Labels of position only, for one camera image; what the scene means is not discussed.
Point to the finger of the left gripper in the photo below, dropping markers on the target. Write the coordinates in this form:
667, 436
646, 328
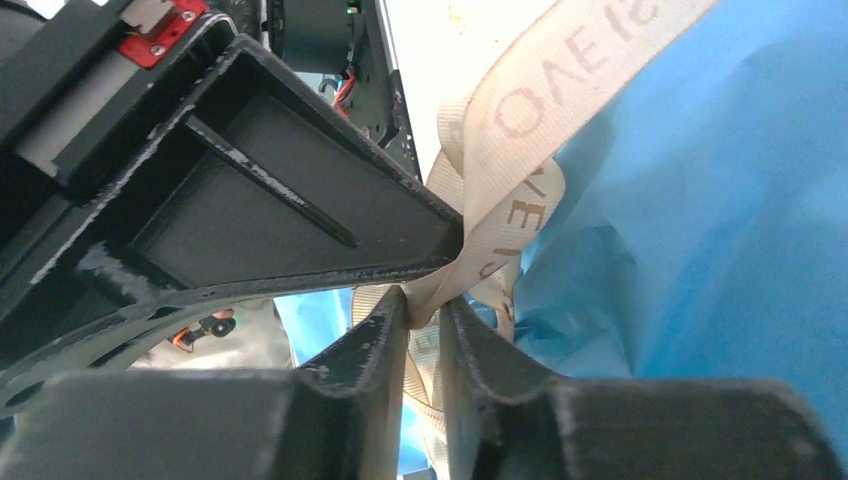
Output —
242, 184

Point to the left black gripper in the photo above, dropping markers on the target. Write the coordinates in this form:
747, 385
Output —
77, 89

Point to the blue wrapping paper sheet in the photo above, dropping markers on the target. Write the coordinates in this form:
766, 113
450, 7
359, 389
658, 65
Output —
704, 226

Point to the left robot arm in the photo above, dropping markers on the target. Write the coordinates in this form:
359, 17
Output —
343, 52

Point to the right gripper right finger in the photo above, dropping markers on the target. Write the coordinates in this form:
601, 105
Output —
509, 417

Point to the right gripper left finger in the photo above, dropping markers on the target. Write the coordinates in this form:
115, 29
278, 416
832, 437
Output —
336, 417

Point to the cream lace ribbon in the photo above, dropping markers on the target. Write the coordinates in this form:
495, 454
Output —
496, 167

